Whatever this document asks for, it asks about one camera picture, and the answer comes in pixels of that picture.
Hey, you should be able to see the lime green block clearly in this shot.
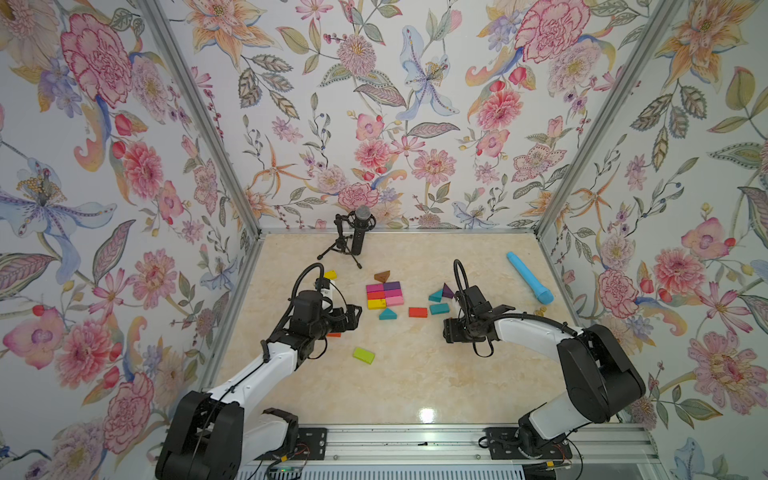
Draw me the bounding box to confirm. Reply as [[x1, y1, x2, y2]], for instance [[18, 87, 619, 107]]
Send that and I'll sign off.
[[353, 347, 376, 365]]

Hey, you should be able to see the brown triangle block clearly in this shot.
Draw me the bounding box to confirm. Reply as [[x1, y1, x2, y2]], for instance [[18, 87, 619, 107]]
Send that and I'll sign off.
[[374, 270, 391, 283]]

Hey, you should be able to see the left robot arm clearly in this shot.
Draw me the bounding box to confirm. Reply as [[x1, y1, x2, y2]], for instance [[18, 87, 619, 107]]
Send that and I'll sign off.
[[155, 290, 363, 479]]

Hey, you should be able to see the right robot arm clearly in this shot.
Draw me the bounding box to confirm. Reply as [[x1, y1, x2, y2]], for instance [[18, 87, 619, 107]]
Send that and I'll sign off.
[[443, 286, 646, 451]]

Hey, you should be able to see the purple triangle block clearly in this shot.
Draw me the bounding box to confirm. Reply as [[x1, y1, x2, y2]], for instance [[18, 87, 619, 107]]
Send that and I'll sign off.
[[442, 283, 455, 299]]

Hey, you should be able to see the teal rectangular block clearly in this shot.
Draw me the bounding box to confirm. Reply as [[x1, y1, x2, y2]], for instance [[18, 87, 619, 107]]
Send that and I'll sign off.
[[429, 303, 451, 315]]

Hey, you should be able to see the light blue cylinder toy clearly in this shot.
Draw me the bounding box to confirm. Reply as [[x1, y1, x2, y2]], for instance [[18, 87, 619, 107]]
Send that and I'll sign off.
[[506, 252, 554, 305]]

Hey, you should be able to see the black microphone on tripod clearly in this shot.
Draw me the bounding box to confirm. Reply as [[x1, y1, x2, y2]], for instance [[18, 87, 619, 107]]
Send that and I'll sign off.
[[317, 205, 377, 269]]

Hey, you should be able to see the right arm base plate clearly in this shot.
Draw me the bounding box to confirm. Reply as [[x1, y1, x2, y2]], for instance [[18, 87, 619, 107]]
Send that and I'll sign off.
[[478, 426, 573, 462]]

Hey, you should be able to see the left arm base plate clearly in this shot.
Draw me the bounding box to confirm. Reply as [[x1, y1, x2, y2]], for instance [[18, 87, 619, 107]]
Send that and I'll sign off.
[[254, 427, 329, 461]]

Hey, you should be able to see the aluminium front rail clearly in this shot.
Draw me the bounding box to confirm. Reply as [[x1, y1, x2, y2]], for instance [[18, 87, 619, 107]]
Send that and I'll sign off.
[[243, 423, 659, 467]]

